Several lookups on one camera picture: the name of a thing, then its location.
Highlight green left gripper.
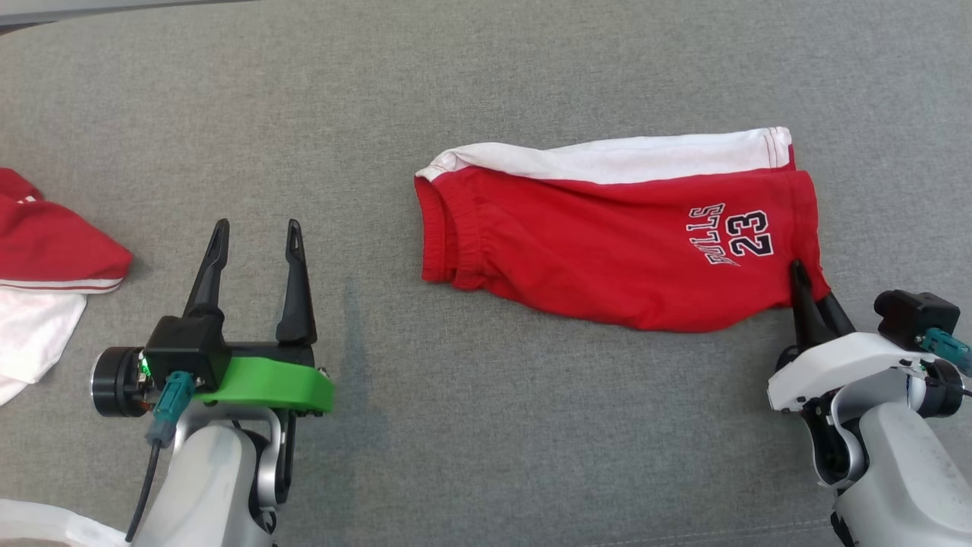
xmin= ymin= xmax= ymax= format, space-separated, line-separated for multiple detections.
xmin=91 ymin=219 xmax=335 ymax=417

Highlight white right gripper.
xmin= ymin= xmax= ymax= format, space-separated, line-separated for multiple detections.
xmin=767 ymin=260 xmax=965 ymax=419

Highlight red white Bulls jersey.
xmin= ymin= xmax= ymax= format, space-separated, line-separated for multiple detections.
xmin=0 ymin=167 xmax=134 ymax=407

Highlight red white Bulls 23 shorts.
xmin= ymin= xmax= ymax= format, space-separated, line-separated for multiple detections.
xmin=414 ymin=127 xmax=832 ymax=334

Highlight left cable with teal connector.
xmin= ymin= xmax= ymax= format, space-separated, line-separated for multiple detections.
xmin=125 ymin=371 xmax=197 ymax=542

